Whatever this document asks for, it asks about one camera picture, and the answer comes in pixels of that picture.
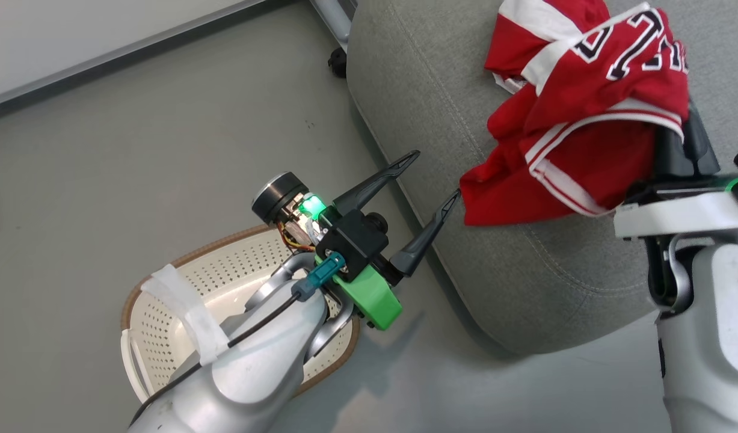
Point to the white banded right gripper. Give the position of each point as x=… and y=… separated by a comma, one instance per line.
x=675, y=213

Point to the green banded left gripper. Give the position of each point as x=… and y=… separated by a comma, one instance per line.
x=372, y=297

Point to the red and white jersey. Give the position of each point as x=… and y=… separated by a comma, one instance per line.
x=585, y=78

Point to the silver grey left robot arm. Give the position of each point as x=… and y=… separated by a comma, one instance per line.
x=254, y=373

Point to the white perforated laundry basket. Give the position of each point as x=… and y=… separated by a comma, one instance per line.
x=158, y=337

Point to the grey fabric sofa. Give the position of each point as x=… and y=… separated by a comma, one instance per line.
x=441, y=90

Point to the black caster wheel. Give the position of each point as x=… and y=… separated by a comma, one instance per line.
x=338, y=62

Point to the grey metal furniture leg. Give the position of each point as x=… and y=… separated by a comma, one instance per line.
x=334, y=18

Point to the white tape strip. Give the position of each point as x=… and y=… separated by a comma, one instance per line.
x=194, y=313

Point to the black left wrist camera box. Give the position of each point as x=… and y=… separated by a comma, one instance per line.
x=350, y=243

